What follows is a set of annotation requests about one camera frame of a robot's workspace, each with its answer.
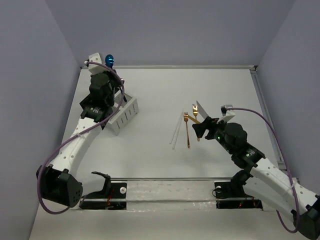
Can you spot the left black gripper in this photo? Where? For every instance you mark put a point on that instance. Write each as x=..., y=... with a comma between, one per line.
x=116, y=81

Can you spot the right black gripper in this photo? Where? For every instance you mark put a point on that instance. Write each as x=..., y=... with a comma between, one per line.
x=200, y=128

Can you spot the blue metallic spoon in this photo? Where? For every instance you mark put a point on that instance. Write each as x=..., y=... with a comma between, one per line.
x=109, y=62

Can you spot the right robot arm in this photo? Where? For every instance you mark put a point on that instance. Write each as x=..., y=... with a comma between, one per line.
x=297, y=203

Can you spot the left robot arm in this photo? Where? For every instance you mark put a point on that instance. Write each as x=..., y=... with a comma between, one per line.
x=56, y=180

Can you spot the gold fork right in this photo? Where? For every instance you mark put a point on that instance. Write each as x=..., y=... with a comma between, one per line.
x=195, y=111

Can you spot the copper fork left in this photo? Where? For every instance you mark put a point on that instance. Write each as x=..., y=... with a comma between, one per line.
x=186, y=119

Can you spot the black utensil container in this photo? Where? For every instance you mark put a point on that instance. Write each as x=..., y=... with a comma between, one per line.
x=86, y=102

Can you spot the clear chopstick left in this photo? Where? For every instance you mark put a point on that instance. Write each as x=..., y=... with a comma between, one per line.
x=176, y=127

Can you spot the clear chopstick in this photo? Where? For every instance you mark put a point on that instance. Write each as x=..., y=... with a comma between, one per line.
x=176, y=127
x=175, y=139

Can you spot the clear chopstick right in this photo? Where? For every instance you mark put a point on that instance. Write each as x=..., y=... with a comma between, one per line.
x=175, y=139

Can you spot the white utensil container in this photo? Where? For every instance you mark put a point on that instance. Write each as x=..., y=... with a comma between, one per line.
x=124, y=114

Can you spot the silver knife iridescent handle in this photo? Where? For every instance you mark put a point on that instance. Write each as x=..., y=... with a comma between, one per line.
x=201, y=110

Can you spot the gold knife black handle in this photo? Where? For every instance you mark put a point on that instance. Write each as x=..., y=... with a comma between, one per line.
x=193, y=119

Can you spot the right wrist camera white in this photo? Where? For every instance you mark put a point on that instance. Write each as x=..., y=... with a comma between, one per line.
x=227, y=113

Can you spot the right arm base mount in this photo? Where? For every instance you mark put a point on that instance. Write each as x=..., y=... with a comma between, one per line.
x=230, y=196

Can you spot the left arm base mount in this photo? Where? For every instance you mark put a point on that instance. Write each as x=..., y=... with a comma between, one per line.
x=112, y=196

